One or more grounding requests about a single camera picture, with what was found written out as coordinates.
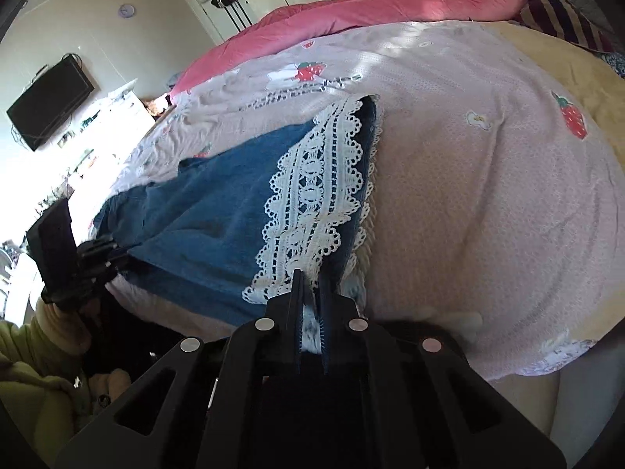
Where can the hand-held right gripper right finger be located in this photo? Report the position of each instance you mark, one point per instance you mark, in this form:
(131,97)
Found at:
(326,322)

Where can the pink strawberry print bed sheet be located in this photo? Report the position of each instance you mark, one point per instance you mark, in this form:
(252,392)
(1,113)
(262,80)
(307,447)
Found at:
(464,215)

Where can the black wall television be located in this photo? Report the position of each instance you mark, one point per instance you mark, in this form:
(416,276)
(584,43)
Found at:
(49,100)

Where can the round wall clock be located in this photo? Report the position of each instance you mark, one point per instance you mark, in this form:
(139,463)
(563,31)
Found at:
(127,10)

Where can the person's left forearm, green sleeve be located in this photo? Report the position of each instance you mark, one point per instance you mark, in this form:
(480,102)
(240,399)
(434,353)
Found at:
(46,327)

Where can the pink quilt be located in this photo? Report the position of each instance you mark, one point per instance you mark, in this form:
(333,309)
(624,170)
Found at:
(381,0)

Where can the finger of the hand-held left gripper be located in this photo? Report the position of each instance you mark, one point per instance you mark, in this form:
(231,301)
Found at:
(105,256)

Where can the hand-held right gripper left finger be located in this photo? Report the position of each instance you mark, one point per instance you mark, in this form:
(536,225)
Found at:
(299,312)

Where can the pale yellow blanket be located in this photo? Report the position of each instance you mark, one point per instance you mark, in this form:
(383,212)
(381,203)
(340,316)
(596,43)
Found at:
(561,63)

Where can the white cluttered desk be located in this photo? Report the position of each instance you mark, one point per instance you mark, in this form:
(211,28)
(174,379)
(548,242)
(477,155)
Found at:
(93,137)

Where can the dark striped pillow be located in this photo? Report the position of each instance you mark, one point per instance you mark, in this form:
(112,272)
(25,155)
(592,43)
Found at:
(566,19)

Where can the blue denim pants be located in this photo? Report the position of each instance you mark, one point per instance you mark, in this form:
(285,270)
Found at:
(219,215)

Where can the person's green jacket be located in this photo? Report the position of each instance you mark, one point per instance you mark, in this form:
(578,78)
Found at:
(34,400)

